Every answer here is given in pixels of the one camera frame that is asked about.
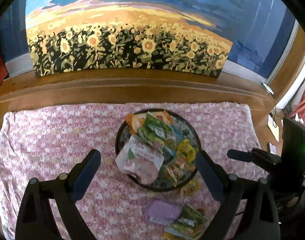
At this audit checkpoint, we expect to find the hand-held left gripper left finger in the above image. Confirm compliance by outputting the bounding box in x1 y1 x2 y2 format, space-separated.
15 149 101 240

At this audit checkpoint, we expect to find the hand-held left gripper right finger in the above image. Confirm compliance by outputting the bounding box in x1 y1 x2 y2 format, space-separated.
196 150 280 240

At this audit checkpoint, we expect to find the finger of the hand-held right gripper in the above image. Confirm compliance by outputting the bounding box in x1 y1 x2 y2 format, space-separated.
227 148 283 172

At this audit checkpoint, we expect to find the small yellow green packet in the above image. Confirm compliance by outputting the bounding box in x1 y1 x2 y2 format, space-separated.
181 180 200 196

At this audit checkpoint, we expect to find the clear orange snack packet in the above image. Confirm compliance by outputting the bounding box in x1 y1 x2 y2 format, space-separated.
164 159 196 187

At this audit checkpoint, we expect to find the green white snack packet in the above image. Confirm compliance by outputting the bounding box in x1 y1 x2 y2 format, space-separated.
164 204 209 240

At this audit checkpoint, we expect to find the blue patterned ceramic plate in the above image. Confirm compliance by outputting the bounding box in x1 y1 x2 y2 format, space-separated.
115 109 202 192

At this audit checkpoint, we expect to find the green grape snack packet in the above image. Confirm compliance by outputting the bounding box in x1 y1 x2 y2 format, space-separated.
152 135 179 157

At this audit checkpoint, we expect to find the white pink spout pouch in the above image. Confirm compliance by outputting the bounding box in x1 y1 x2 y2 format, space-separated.
115 135 165 184

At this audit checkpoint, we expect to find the purple snack packet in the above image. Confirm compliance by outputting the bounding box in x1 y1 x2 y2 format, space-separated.
144 200 181 227

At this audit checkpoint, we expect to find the orange yellow snack packet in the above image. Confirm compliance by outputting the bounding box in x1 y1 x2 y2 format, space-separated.
126 114 146 135

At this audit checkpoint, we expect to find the large green grape packet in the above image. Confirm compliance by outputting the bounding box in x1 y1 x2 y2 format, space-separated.
139 112 173 145

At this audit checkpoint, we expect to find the small pale yellow packet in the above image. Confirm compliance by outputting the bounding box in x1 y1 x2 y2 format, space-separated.
152 110 173 124

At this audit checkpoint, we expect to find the pink floral blanket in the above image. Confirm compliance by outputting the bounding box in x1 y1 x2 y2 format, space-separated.
0 101 268 240

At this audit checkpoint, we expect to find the white charger plug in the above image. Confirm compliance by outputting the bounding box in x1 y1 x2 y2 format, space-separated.
262 82 274 95

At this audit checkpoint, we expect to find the sunflower field painting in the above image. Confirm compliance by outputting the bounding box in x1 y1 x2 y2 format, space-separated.
25 0 234 78

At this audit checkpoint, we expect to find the wooden bed frame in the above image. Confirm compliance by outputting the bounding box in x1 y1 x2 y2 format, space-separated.
0 69 280 120

